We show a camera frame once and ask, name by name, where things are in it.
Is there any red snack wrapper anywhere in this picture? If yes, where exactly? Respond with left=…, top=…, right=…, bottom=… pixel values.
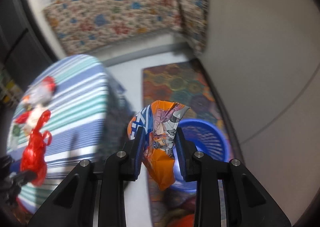
left=14, top=110, right=32, bottom=124

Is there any colourful hexagon floor mat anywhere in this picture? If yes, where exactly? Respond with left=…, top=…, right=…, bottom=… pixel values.
left=143, top=59, right=239, bottom=226

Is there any dark grey refrigerator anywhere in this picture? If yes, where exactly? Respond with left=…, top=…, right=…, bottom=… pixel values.
left=1, top=0, right=57, bottom=91

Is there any red round lid wrapper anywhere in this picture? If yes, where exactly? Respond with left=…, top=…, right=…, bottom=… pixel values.
left=42, top=76, right=56, bottom=92

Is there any red plastic bag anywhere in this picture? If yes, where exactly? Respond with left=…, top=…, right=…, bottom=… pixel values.
left=20, top=110, right=53, bottom=186

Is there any floral patterned hanging cloth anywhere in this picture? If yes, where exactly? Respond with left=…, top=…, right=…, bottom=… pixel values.
left=43, top=0, right=208, bottom=55

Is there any blue plastic mesh waste basket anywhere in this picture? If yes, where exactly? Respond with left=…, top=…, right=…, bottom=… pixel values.
left=170, top=119, right=231, bottom=193

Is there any clear plastic box white label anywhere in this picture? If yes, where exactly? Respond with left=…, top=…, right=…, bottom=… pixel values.
left=26, top=83, right=54, bottom=107

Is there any orange snack chip bag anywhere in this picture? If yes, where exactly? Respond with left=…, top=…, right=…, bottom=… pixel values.
left=127, top=100, right=189, bottom=191

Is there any blue striped tablecloth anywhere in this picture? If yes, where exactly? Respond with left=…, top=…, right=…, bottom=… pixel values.
left=7, top=55, right=133, bottom=214

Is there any white orange torn wrapper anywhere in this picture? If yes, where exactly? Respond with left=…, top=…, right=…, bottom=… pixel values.
left=23, top=105, right=47, bottom=135

